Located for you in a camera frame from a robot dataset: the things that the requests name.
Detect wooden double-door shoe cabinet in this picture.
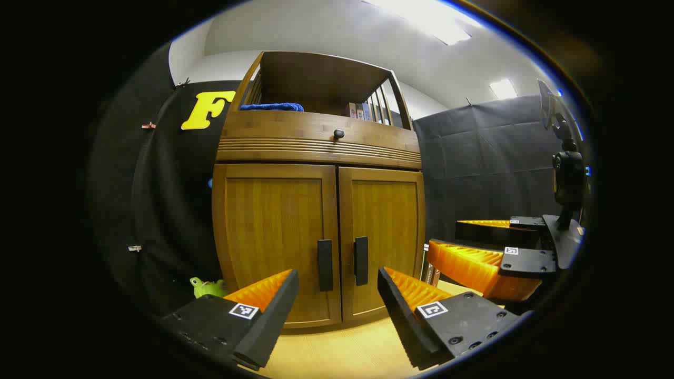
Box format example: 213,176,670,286
212,51,426,330

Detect green frog toy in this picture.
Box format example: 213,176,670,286
190,277,228,299

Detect large ceiling light panel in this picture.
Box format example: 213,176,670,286
363,0,482,45

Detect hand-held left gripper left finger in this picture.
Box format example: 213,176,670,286
158,268,300,372

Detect wooden shoe cabinet door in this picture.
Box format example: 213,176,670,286
337,167,426,323
212,163,343,328

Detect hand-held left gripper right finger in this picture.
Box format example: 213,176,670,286
377,267,527,370

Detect small ceiling light panel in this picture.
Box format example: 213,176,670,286
489,79,518,99

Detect black door handle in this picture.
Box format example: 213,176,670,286
317,240,334,292
354,236,369,286

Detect blue folded cloth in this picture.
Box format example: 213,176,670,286
240,102,305,113

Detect row of small books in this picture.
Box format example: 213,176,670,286
345,102,393,126

